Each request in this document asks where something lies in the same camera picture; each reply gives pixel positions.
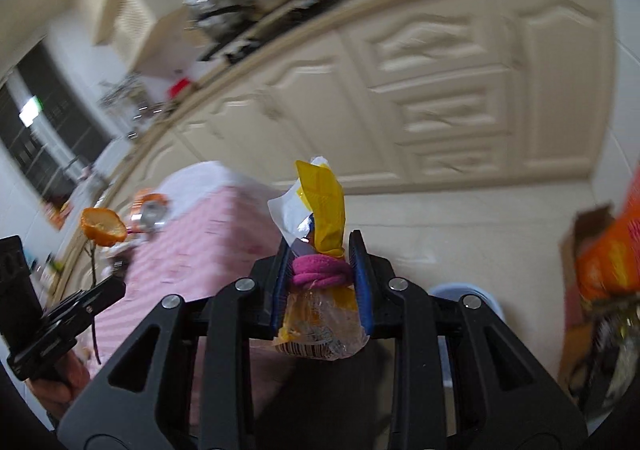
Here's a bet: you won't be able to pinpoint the cream kitchen cabinet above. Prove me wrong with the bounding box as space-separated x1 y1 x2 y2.
55 0 617 291

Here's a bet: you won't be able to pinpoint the blue plastic bucket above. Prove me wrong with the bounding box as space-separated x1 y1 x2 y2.
429 282 506 331

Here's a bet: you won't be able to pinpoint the black gas stove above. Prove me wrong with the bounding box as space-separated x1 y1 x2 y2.
184 0 353 63

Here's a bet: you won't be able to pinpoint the white cloth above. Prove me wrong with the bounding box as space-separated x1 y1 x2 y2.
155 161 281 223

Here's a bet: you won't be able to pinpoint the orange peel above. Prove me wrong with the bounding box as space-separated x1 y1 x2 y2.
80 207 128 247

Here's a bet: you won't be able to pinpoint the pink striped tablecloth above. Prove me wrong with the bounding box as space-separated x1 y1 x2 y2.
82 187 296 450

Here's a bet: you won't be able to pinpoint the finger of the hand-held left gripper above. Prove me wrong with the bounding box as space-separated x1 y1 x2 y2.
75 274 127 321

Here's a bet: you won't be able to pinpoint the person's left hand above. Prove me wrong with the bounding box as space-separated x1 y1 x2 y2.
25 347 93 423

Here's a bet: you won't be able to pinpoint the orange plastic bag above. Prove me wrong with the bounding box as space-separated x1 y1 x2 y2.
574 210 640 301

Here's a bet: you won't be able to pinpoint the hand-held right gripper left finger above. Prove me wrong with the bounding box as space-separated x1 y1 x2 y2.
56 239 293 450

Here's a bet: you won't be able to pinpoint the orange and silver container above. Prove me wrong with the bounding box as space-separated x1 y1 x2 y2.
130 193 172 235

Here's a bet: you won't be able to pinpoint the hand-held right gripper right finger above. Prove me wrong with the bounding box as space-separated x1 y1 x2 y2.
348 230 588 450

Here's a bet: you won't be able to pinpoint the dark window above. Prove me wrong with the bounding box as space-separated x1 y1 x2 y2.
0 42 108 203

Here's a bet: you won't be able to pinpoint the yellow packet with pink band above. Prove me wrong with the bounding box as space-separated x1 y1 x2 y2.
248 156 371 361

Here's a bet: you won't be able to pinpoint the cardboard box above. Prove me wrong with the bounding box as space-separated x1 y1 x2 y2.
556 202 640 423

